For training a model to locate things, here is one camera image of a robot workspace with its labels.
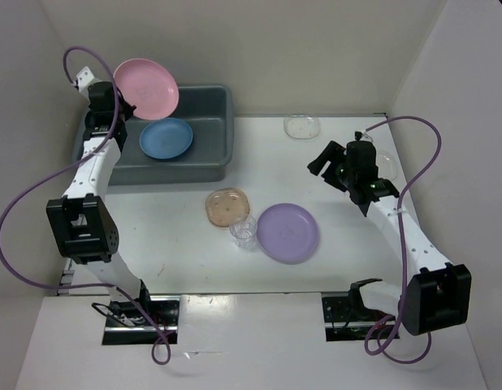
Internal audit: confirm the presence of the pink plastic plate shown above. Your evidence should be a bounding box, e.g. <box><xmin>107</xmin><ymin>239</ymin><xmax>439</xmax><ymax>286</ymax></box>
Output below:
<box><xmin>114</xmin><ymin>58</ymin><xmax>180</xmax><ymax>121</ymax></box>

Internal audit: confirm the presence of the blue plastic plate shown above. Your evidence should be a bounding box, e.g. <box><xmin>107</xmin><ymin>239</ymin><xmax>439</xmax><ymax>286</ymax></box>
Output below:
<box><xmin>139</xmin><ymin>118</ymin><xmax>193</xmax><ymax>160</ymax></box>

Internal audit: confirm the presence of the clear plastic cup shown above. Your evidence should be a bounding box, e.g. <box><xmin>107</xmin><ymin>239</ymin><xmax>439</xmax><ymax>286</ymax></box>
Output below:
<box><xmin>229</xmin><ymin>214</ymin><xmax>257</xmax><ymax>249</ymax></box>

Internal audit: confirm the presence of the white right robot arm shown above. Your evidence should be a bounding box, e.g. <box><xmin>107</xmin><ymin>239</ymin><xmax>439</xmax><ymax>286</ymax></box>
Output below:
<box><xmin>308</xmin><ymin>141</ymin><xmax>472</xmax><ymax>336</ymax></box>

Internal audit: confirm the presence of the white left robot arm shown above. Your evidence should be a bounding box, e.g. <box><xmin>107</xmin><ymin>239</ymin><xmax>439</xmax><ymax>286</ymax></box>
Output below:
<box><xmin>46</xmin><ymin>81</ymin><xmax>154</xmax><ymax>325</ymax></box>

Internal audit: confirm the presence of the grey plastic bin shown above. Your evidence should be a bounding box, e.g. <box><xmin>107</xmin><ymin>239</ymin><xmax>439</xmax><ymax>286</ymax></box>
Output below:
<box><xmin>70</xmin><ymin>84</ymin><xmax>236</xmax><ymax>187</ymax></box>

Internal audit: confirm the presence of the clear bowl at right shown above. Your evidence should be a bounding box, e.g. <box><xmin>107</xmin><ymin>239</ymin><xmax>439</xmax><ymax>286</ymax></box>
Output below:
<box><xmin>376</xmin><ymin>150</ymin><xmax>399</xmax><ymax>182</ymax></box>

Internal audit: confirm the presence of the clear dish at back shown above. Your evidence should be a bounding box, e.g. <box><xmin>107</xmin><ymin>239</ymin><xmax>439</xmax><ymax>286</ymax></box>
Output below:
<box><xmin>283</xmin><ymin>115</ymin><xmax>321</xmax><ymax>140</ymax></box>

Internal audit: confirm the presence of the purple plastic plate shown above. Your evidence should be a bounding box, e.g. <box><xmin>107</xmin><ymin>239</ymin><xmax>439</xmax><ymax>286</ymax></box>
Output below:
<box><xmin>257</xmin><ymin>203</ymin><xmax>319</xmax><ymax>265</ymax></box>

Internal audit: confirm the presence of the brown translucent square plate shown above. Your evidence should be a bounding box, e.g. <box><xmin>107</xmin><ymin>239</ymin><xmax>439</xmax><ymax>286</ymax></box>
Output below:
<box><xmin>205</xmin><ymin>188</ymin><xmax>250</xmax><ymax>228</ymax></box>

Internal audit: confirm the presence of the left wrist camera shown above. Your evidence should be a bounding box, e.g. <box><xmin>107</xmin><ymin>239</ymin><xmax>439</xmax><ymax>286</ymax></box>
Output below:
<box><xmin>75</xmin><ymin>67</ymin><xmax>96</xmax><ymax>92</ymax></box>

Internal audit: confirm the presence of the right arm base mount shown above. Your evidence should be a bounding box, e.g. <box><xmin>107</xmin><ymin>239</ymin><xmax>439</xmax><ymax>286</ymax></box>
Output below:
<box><xmin>321</xmin><ymin>292</ymin><xmax>386</xmax><ymax>342</ymax></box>

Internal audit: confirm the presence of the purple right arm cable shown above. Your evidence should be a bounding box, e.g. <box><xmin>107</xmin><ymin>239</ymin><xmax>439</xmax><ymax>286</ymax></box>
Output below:
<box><xmin>363</xmin><ymin>115</ymin><xmax>443</xmax><ymax>363</ymax></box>

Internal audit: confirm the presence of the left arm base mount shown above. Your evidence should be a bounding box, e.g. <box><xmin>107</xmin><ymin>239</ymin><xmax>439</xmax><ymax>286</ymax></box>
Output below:
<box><xmin>91</xmin><ymin>295</ymin><xmax>180</xmax><ymax>346</ymax></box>

